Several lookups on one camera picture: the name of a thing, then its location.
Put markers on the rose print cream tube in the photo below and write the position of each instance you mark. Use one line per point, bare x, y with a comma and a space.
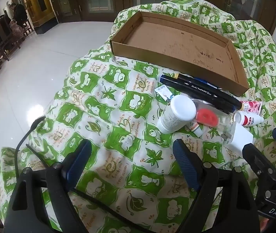
251, 106

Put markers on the black marker with yellow caps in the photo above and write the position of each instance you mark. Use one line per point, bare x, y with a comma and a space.
221, 95

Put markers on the shallow cardboard tray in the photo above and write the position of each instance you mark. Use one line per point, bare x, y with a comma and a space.
176, 38

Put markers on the golden wooden cabinet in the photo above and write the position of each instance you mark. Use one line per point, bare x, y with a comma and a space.
40, 2

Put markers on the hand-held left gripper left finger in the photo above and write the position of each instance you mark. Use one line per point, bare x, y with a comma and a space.
76, 160

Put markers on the wooden chair with floral cushion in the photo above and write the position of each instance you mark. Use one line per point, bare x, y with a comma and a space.
16, 30

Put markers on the white charger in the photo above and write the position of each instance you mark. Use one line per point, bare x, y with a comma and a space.
240, 138

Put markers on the black marker with blue caps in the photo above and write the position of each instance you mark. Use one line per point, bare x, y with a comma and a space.
196, 93

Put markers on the small white blue tube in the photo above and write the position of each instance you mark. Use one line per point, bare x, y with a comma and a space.
163, 91

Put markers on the green printed blanket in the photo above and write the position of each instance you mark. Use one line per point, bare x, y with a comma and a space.
118, 116

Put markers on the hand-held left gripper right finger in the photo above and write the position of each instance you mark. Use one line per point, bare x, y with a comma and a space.
186, 160

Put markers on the small white lip balm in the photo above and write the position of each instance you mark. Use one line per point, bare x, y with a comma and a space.
196, 127

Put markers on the white spray bottle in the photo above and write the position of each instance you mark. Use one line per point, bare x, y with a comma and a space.
247, 120

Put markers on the red disc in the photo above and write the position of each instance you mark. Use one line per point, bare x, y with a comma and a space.
207, 117

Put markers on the blue pen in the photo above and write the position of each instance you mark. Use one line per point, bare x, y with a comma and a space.
206, 82

